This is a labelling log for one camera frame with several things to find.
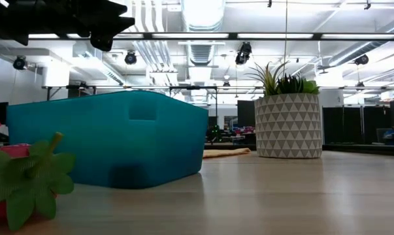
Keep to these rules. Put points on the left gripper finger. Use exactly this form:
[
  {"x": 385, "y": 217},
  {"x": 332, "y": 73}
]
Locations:
[
  {"x": 118, "y": 7},
  {"x": 123, "y": 23}
]

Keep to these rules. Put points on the teal plastic tub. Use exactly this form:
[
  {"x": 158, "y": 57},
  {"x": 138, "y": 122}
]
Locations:
[{"x": 102, "y": 147}]

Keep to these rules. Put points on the red toy strawberry green leaves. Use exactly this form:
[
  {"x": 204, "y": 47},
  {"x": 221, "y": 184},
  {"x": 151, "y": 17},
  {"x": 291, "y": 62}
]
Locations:
[{"x": 20, "y": 182}]

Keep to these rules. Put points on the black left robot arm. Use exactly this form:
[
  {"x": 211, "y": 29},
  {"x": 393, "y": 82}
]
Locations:
[{"x": 20, "y": 16}]

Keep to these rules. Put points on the black ceiling fixture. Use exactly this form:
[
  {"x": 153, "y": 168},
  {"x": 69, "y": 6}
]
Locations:
[
  {"x": 243, "y": 53},
  {"x": 19, "y": 63},
  {"x": 130, "y": 58},
  {"x": 361, "y": 59}
]

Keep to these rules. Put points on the black standing panel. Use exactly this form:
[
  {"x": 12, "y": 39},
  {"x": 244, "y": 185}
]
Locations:
[{"x": 246, "y": 114}]

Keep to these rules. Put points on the spiky green grass plant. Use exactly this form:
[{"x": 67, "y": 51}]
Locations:
[{"x": 268, "y": 81}]

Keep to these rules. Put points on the yellow cloth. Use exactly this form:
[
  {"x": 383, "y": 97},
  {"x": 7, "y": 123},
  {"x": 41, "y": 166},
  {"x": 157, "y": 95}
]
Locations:
[{"x": 226, "y": 152}]

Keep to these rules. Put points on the dark green succulent plant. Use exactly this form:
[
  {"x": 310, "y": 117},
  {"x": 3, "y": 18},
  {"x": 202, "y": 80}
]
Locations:
[{"x": 289, "y": 85}]

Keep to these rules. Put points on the white grey triangle planter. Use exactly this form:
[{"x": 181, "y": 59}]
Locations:
[{"x": 288, "y": 124}]

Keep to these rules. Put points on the light green leafy plant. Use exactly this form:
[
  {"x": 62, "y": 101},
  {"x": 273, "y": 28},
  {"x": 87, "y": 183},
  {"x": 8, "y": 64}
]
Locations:
[{"x": 311, "y": 88}]

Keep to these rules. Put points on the silver ventilation duct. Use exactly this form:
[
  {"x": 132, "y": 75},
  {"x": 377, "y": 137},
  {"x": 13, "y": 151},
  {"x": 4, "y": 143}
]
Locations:
[{"x": 203, "y": 16}]

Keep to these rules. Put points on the black background rig frame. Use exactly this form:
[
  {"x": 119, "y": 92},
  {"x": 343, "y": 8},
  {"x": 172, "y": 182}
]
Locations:
[{"x": 193, "y": 87}]

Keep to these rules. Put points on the black partition wall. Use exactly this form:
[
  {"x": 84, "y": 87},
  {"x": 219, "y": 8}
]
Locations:
[{"x": 343, "y": 124}]

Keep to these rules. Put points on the black table edge rail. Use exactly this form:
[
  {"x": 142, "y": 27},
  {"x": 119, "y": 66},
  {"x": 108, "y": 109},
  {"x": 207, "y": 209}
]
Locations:
[{"x": 363, "y": 149}]

